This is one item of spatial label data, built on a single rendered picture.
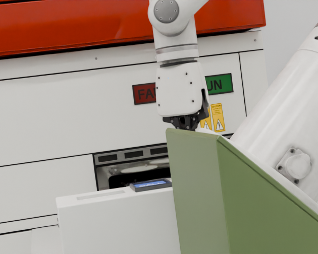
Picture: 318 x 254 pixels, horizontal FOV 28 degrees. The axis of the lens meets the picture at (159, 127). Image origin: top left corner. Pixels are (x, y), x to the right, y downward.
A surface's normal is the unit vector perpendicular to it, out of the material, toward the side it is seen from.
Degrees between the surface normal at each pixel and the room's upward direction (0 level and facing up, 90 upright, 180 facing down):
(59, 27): 90
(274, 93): 47
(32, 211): 90
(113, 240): 90
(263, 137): 58
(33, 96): 90
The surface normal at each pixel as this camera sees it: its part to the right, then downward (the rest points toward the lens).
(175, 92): -0.61, 0.11
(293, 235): 0.19, 0.03
